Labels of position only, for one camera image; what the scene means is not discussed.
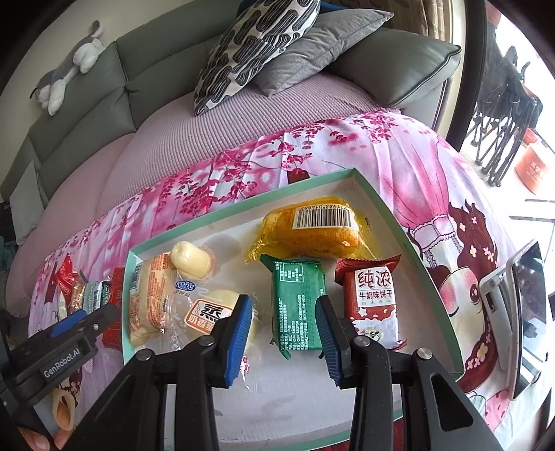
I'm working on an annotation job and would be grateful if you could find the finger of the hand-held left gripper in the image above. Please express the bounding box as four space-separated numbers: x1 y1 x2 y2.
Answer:
49 303 119 343

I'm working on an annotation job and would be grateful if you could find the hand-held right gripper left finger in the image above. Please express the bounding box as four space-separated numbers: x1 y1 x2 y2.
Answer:
65 294 254 451

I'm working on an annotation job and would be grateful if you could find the light grey cushion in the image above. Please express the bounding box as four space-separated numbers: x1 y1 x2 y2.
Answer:
9 160 44 213

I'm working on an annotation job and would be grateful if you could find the person's left hand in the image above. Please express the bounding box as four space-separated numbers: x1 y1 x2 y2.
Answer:
19 387 79 451

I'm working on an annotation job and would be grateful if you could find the orange and white bread packet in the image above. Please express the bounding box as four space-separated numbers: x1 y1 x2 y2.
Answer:
129 254 178 348

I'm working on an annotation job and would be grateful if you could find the clear steamed cake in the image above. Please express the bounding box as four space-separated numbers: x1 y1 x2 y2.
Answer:
160 278 272 382

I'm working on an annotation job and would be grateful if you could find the green biscuit packet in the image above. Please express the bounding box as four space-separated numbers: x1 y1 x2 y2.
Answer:
259 255 332 360

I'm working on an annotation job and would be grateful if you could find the red and white biscuit packet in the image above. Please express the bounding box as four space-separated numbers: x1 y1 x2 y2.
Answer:
334 255 408 352

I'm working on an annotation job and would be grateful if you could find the printed cartoon blanket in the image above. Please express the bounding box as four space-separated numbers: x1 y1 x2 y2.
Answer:
6 112 555 451

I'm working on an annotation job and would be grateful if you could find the red gold-framed snack packet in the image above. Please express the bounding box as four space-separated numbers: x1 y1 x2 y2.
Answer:
102 268 127 350

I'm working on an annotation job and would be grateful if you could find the teal shallow box tray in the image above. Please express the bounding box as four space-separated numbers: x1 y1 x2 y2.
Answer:
121 167 466 451

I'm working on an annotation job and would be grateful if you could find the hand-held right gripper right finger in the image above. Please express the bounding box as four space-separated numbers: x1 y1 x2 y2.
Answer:
316 296 495 451

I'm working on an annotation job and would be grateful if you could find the red bucket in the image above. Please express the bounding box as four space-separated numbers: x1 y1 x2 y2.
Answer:
515 143 555 196

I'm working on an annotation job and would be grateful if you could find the black and white patterned pillow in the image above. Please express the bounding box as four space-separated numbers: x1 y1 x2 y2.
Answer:
193 0 322 118

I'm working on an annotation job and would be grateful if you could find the small pale yellow bun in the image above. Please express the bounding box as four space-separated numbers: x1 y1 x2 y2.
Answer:
170 241 213 276

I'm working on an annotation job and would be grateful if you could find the orange cake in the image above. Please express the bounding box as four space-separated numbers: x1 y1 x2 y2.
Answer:
245 197 371 263

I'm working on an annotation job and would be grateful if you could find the pale green snack packet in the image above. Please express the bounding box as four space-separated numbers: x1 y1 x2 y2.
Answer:
84 281 111 313

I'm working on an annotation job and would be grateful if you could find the grey pillow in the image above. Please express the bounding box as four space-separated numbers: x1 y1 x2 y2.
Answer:
251 9 394 97

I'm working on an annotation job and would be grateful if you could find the small pale clear snack packet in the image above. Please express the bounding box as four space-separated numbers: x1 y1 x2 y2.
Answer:
70 270 89 310

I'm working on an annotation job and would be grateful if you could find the black folding chair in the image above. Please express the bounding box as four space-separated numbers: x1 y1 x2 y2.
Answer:
470 19 545 188

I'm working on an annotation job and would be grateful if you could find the grey-green sofa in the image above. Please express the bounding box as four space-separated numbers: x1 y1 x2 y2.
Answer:
0 0 462 209

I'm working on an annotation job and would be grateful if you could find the plain red snack packet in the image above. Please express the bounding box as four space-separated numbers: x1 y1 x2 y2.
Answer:
55 255 79 296

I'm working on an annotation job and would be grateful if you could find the grey and white plush toy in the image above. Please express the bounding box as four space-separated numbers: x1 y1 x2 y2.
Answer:
29 21 105 116

